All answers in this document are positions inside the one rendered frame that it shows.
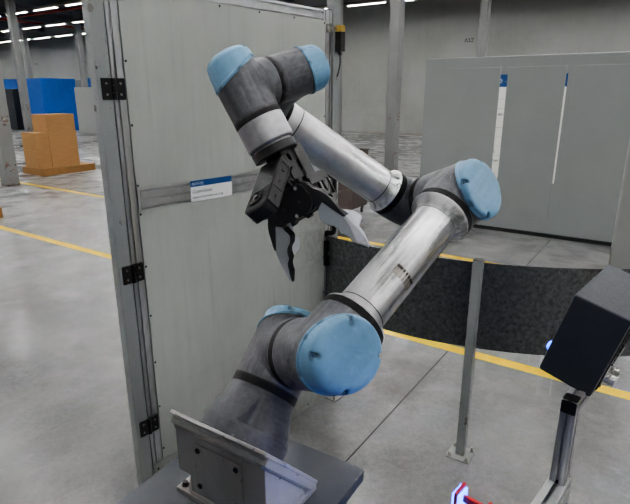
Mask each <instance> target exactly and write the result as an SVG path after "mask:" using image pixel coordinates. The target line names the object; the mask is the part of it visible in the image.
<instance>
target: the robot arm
mask: <svg viewBox="0 0 630 504"><path fill-rule="evenodd" d="M254 57H255V56H254V54H253V53H251V51H250V49H249V48H248V47H247V46H245V45H234V46H231V47H228V48H226V49H224V50H222V51H221V52H219V53H218V54H216V55H215V56H214V57H213V58H212V59H211V60H210V62H209V64H208V66H207V73H208V76H209V78H210V81H211V83H212V86H213V88H214V90H215V92H216V95H217V96H218V97H219V99H220V101H221V103H222V104H223V106H224V108H225V110H226V112H227V114H228V116H229V118H230V120H231V121H232V123H233V125H234V127H235V129H236V131H237V133H238V135H239V136H240V138H241V140H242V142H243V144H244V146H245V148H246V150H247V152H248V154H249V155H250V156H253V157H252V159H253V161H254V163H255V165H256V166H260V165H263V164H266V163H267V164H266V165H264V166H263V167H261V169H260V172H259V174H258V177H257V180H256V183H255V185H254V188H253V191H252V194H251V196H250V199H249V202H248V205H247V207H246V210H245V214H246V215H247V216H248V217H249V218H251V219H252V220H253V221H254V222H255V223H256V224H258V223H260V222H262V221H263V220H266V219H268V231H269V235H270V238H271V242H272V245H273V248H274V250H275V251H276V254H277V257H278V260H279V262H280V264H281V266H282V268H283V270H284V272H285V273H286V275H287V277H288V279H289V280H290V281H291V282H293V281H294V280H295V268H294V265H293V259H294V255H295V254H296V253H297V251H298V250H299V248H300V238H299V237H296V236H295V233H294V226H295V225H297V224H298V222H299V221H300V220H302V219H304V218H310V217H312V216H313V215H314V214H313V212H315V211H317V210H318V212H319V218H320V221H321V222H323V223H324V224H326V225H332V226H334V227H336V228H337V229H338V230H339V232H340V233H341V234H343V235H346V236H348V237H349V238H350V239H351V240H352V241H353V243H355V244H357V245H360V246H363V247H366V248H369V246H370V243H369V241H368V239H367V237H366V235H365V233H364V231H363V230H362V229H361V227H360V226H359V225H360V222H361V220H362V216H361V215H360V214H359V213H357V212H356V211H353V210H343V209H341V208H340V206H339V204H338V203H337V201H336V199H337V198H339V196H338V194H337V192H336V190H335V188H334V186H333V184H332V182H331V181H330V179H329V177H328V175H329V176H331V177H332V178H334V179H335V180H337V181H339V182H340V183H342V184H343V185H345V186H346V187H348V188H349V189H351V190H352V191H354V192H355V193H357V194H358V195H360V196H361V197H363V198H364V199H366V200H367V201H369V206H370V208H371V209H372V210H373V211H375V212H376V213H378V214H379V215H381V216H383V217H384V218H386V219H388V220H390V221H391V222H393V223H395V224H398V225H400V226H401V227H400V228H399V229H398V230H397V231H396V232H395V234H394V235H393V236H392V237H391V238H390V239H389V240H388V241H387V243H386V244H385V245H384V246H383V247H382V248H381V249H380V250H379V252H378V253H377V254H376V255H375V256H374V257H373V258H372V260H371V261H370V262H369V263H368V264H367V265H366V266H365V267H364V269H363V270H362V271H361V272H360V273H359V274H358V275H357V276H356V278H355V279H354V280H353V281H352V282H351V283H350V284H349V286H348V287H347V288H346V289H345V290H344V291H343V292H342V293H330V294H328V295H327V296H326V297H325V298H324V299H323V300H322V301H321V302H320V304H319V305H318V306H317V307H316V308H315V309H314V310H313V311H312V312H309V311H307V310H304V309H302V308H299V307H291V306H290V305H276V306H273V307H271V308H269V309H268V310H267V311H266V313H265V315H264V316H263V318H262V319H261V320H260V321H259V323H258V325H257V330H256V332H255V334H254V336H253V338H252V340H251V342H250V344H249V346H248V348H247V350H246V352H245V354H244V356H243V358H242V360H241V362H240V364H239V366H238V368H237V370H236V372H235V374H234V376H233V378H232V379H231V381H230V383H229V385H228V386H227V387H226V388H225V389H224V390H223V391H222V392H221V393H220V394H219V396H218V397H217V398H216V399H215V400H214V401H213V403H212V404H211V405H210V407H209V408H206V409H205V410H204V412H203V413H202V415H201V417H200V419H199V422H201V423H203V424H206V425H208V426H210V427H212V428H214V429H217V430H219V431H221V432H223V433H225V434H228V435H230V436H232V437H234V438H236V439H238V440H241V441H243V442H245V443H247V444H249V445H252V446H254V447H256V448H258V449H260V450H262V451H265V452H267V453H269V454H270V455H272V456H274V457H276V458H278V459H280V460H281V461H283V459H284V457H285V454H286V452H287V448H288V447H287V443H288V438H289V431H290V423H291V415H292V412H293V409H294V407H295V405H296V402H297V400H298V398H299V396H300V394H301V391H302V390H303V391H309V392H314V393H317V394H320V395H324V396H343V395H350V394H353V393H356V392H358V391H360V390H361V389H363V388H364V387H365V386H366V385H368V384H369V383H370V381H371V380H372V379H373V378H374V376H375V374H376V373H377V371H378V368H379V366H380V362H381V359H380V358H379V354H380V353H381V352H382V347H381V345H382V343H383V341H384V331H383V326H384V325H385V324H386V322H387V321H388V320H389V319H390V317H391V316H392V315H393V314H394V312H395V311H396V310H397V308H398V307H399V306H400V305H401V303H402V302H403V301H404V300H405V298H406V297H407V296H408V295H409V293H410V292H411V291H412V289H413V288H414V287H415V286H416V284H417V283H418V282H419V281H420V279H421V278H422V277H423V276H424V274H425V273H426V272H427V271H428V269H429V268H430V267H431V265H432V264H433V263H434V262H435V260H436V259H437V258H438V257H439V255H440V254H441V253H442V252H443V250H444V249H445V248H446V247H447V245H448V244H449V243H456V242H459V241H461V240H462V239H463V238H464V237H465V236H466V235H467V234H468V232H469V231H470V230H471V229H472V227H473V226H474V225H475V224H476V223H477V222H479V221H482V220H483V221H487V220H489V219H490V218H492V217H494V216H495V215H496V214H497V213H498V211H499V209H500V206H501V193H500V186H499V183H498V181H497V178H496V176H495V175H494V173H493V171H492V170H491V169H490V168H489V166H488V165H486V164H485V163H484V162H482V161H479V160H477V159H468V160H465V161H459V162H457V163H456V164H453V165H451V166H448V167H445V168H443V169H440V170H437V171H435V172H432V173H429V174H426V175H424V176H421V177H418V178H413V177H408V176H405V175H404V174H402V173H401V172H400V171H398V170H392V171H389V170H388V169H387V168H385V167H384V166H382V165H381V164H379V163H378V162H377V161H375V160H374V159H372V158H371V157H370V156H368V155H367V154H365V153H364V152H363V151H361V150H360V149H358V148H357V147H356V146H354V145H353V144H351V143H350V142H349V141H347V140H346V139H344V138H343V137H342V136H340V135H339V134H337V133H336V132H334V131H333V130H332V129H330V128H329V127H327V126H326V125H325V124H323V123H322V122H320V121H319V120H318V119H316V118H315V117H313V116H312V115H311V114H309V113H308V112H306V111H305V110H304V109H302V108H301V107H299V106H298V105H297V104H295V102H297V101H298V100H299V99H301V98H302V97H304V96H306V95H309V94H314V93H315V92H316V91H319V90H321V89H323V88H324V87H325V86H326V85H327V83H328V81H329V78H330V66H329V62H328V61H327V57H326V55H325V54H324V52H323V51H322V50H321V49H320V48H319V47H317V46H315V45H305V46H301V47H299V46H296V47H294V48H292V49H289V50H286V51H282V52H279V53H275V54H272V55H268V56H265V57H259V58H254ZM312 164H313V165H314V166H316V167H317V168H319V169H320V170H318V171H316V172H315V170H314V168H313V166H312ZM327 174H328V175H327ZM324 178H326V179H327V181H328V183H329V185H330V187H331V188H332V190H333V193H330V192H329V190H328V188H327V186H326V184H325V182H324V180H323V179H324ZM320 181H321V182H322V184H323V186H324V188H325V189H324V188H322V186H321V184H320Z"/></svg>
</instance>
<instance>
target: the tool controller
mask: <svg viewBox="0 0 630 504"><path fill-rule="evenodd" d="M629 340H630V274H629V273H627V272H625V271H623V270H620V269H618V268H616V267H613V266H611V265H607V266H606V267H605V268H604V269H603V270H602V271H601V272H600V273H599V274H597V275H596V276H595V277H594V278H592V279H591V280H590V281H589V283H588V284H586V285H585V286H584V287H583V288H582V289H581V290H580V291H579V292H578V293H577V294H575V295H574V297H573V299H572V301H571V303H570V305H569V307H568V309H567V311H566V313H565V315H564V317H563V319H562V321H561V323H560V325H559V327H558V329H557V331H556V333H555V336H554V338H553V340H552V342H551V344H550V346H549V348H548V350H547V352H546V354H545V356H544V358H543V360H542V362H541V364H540V369H541V370H543V371H545V372H547V373H548V374H550V375H552V376H553V377H555V378H557V379H559V380H560V381H562V382H564V383H566V384H567V385H569V386H571V387H573V388H575V389H576V390H578V391H579V390H580V391H583V392H585V393H586V396H591V395H592V394H593V392H594V391H595V390H597V389H598V387H599V388H600V387H601V383H602V382H604V383H606V384H608V385H610V386H611V387H612V386H613V385H614V383H615V381H616V380H617V378H618V377H619V375H620V373H621V372H622V370H621V369H619V368H617V367H615V366H614V364H615V362H616V361H617V359H618V358H619V356H620V355H621V353H622V352H623V351H625V349H626V348H625V347H626V345H627V343H628V342H629Z"/></svg>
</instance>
